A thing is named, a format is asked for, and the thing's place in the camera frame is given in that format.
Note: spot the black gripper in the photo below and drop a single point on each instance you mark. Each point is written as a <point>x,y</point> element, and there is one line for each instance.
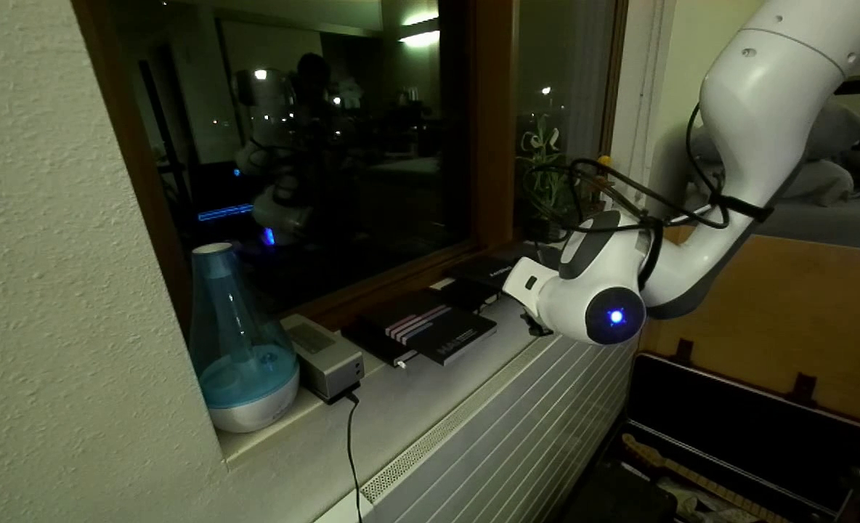
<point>538,323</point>

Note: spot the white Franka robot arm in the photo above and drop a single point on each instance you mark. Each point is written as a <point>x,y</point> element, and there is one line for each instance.
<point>780,105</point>

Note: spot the small black notebook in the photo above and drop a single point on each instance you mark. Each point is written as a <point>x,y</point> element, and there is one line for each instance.
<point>464,294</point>

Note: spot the green plant in labelled bowl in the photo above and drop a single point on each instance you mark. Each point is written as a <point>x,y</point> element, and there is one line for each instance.
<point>573,198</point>

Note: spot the bamboo plant in black pot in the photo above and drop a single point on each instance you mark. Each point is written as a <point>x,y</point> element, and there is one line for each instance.
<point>541,176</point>

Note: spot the orange flower in terracotta pot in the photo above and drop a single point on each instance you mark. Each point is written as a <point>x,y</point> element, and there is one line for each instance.
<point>602,164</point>

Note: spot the pale wooden guitar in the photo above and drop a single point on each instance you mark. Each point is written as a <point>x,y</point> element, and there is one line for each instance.
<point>680,474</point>

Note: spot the grey box device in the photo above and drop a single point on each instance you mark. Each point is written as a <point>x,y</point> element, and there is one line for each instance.
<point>324,358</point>

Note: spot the black guitar case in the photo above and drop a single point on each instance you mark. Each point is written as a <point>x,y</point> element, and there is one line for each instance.
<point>738,426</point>

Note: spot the blue humidifier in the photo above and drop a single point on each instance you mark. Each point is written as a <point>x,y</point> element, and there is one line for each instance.
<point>241,358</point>

